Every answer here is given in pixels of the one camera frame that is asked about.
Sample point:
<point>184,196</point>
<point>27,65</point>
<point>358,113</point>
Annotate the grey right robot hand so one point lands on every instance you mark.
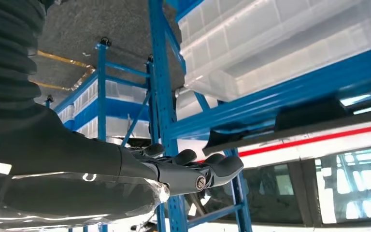
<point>60,166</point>

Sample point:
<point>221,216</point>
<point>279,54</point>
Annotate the blue metal shelf rack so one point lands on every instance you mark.
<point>101,96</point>
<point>160,64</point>

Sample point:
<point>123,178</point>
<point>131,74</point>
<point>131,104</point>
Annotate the blue plastic bin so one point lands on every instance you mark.
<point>118,110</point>
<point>70,125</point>

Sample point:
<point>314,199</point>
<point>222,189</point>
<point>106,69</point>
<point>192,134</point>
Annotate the white plastic bin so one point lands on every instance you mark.
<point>115,128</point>
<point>66,113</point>
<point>121,93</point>

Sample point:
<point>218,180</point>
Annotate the yellow floor tape square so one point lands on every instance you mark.
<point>64,60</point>

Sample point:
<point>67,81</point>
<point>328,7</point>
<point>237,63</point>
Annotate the clear plastic bin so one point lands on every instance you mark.
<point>268,73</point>
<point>224,19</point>

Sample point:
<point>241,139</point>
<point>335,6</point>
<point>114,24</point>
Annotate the white car red stripe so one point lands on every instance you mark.
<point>348,145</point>

